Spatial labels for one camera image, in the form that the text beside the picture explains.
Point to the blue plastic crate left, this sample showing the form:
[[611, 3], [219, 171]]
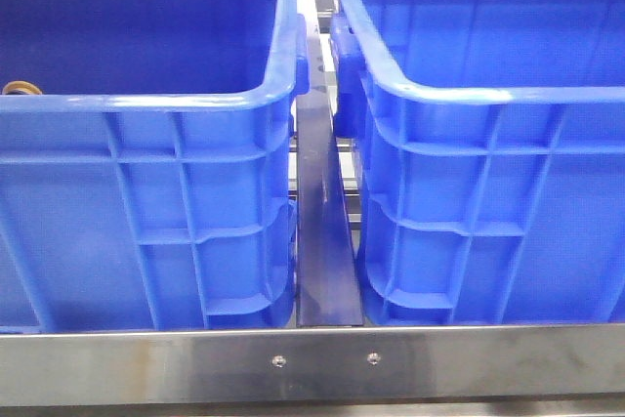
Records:
[[145, 185]]

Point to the blue plastic crate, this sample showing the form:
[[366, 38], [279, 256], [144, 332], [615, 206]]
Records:
[[491, 145], [145, 185]]

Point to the blue plastic crate right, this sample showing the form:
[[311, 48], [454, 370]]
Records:
[[491, 145]]

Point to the stainless steel front rail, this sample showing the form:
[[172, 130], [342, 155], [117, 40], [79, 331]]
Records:
[[362, 363]]

